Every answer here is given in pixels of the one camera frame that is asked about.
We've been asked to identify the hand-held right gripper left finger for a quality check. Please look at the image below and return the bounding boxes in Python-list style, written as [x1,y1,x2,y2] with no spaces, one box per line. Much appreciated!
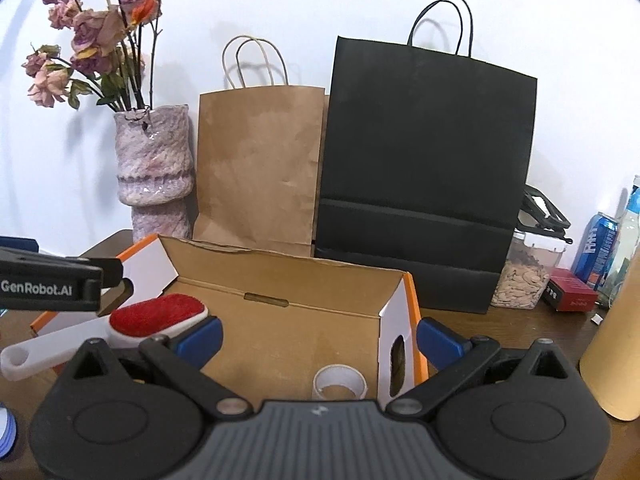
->
[64,316,253,420]

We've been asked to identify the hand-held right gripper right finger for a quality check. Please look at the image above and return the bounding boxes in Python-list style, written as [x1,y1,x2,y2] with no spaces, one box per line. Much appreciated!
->
[387,317,583,421]

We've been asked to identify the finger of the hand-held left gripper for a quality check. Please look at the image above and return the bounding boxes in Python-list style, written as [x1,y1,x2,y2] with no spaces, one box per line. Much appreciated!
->
[99,280,135,306]
[100,258,125,289]

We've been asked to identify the white red lint brush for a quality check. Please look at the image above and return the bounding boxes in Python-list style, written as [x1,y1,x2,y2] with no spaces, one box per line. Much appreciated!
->
[0,295,211,380]

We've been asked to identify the orange white cardboard box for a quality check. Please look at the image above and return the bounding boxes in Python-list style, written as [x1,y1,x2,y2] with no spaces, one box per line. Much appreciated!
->
[30,233,430,408]

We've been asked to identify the white tape roll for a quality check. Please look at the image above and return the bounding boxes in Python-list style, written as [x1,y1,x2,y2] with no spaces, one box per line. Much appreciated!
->
[312,364,369,401]

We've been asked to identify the clear plastic food container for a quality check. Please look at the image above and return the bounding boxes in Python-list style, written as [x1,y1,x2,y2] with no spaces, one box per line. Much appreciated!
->
[490,230,567,309]

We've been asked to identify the pink mottled ceramic vase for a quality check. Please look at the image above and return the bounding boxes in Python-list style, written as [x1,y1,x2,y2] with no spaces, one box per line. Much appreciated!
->
[114,105,196,242]

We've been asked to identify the small red box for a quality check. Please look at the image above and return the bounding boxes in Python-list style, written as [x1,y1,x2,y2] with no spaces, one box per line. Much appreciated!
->
[542,267,599,314]

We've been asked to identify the blue white round item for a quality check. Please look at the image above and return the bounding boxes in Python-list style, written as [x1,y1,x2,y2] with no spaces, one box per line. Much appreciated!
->
[0,402,20,461]

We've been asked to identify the black glasses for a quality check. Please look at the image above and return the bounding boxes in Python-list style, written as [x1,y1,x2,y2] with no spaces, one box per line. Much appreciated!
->
[517,185,572,244]

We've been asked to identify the black paper bag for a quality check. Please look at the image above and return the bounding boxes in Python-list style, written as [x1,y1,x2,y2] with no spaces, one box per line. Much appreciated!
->
[314,0,539,314]

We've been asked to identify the brown paper bag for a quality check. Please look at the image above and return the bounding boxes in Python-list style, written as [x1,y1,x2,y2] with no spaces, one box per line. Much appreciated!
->
[192,35,331,259]

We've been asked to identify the blue drink can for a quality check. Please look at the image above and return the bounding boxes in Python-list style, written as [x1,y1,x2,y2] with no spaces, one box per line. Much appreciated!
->
[570,211,620,291]

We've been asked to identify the beige thermos jug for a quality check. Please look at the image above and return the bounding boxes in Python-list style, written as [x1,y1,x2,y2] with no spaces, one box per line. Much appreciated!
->
[579,252,640,421]

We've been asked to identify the clear plastic bottle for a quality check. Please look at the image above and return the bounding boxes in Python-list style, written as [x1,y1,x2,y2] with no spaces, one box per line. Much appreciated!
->
[597,175,640,307]

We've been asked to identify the dried pink rose bouquet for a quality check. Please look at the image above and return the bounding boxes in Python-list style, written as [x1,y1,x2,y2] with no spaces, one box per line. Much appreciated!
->
[21,0,163,113]

